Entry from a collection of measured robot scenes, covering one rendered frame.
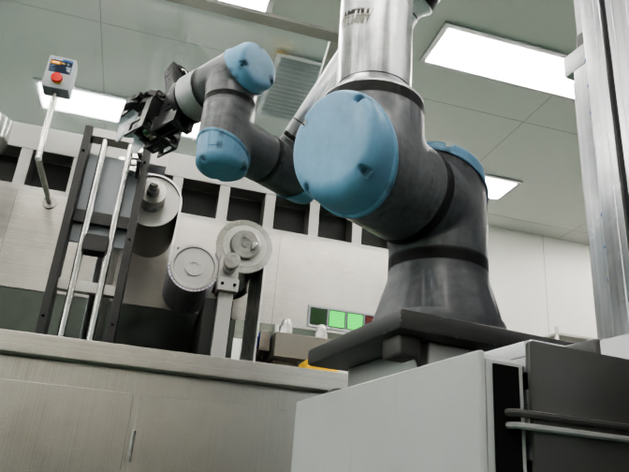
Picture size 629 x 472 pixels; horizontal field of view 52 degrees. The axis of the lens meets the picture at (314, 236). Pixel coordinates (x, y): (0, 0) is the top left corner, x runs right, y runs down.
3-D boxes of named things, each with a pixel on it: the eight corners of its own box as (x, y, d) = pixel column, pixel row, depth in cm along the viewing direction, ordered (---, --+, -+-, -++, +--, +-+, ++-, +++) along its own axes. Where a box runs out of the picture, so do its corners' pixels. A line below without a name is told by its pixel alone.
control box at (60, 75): (40, 81, 168) (49, 50, 172) (43, 95, 174) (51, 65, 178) (67, 87, 170) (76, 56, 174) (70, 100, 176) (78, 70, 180)
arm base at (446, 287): (538, 346, 68) (533, 258, 71) (414, 321, 63) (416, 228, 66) (455, 367, 81) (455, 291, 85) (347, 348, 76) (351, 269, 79)
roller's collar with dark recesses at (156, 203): (138, 200, 159) (142, 177, 161) (137, 210, 164) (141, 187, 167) (164, 205, 160) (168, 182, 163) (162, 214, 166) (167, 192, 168)
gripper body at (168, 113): (119, 135, 104) (164, 110, 96) (135, 95, 108) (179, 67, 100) (156, 160, 108) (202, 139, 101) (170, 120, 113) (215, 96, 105)
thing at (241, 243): (240, 225, 167) (265, 238, 167) (238, 228, 169) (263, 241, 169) (226, 248, 164) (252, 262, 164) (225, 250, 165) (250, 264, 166)
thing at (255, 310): (255, 336, 160) (264, 266, 167) (241, 353, 181) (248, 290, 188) (257, 336, 160) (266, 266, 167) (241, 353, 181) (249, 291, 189)
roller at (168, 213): (119, 221, 162) (129, 171, 167) (119, 253, 184) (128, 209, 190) (175, 230, 165) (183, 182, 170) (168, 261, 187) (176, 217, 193)
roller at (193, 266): (166, 285, 158) (174, 240, 163) (160, 310, 181) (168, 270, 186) (214, 292, 161) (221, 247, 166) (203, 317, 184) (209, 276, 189)
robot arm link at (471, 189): (508, 271, 76) (504, 169, 81) (449, 232, 67) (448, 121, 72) (421, 286, 83) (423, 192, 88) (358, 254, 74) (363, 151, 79)
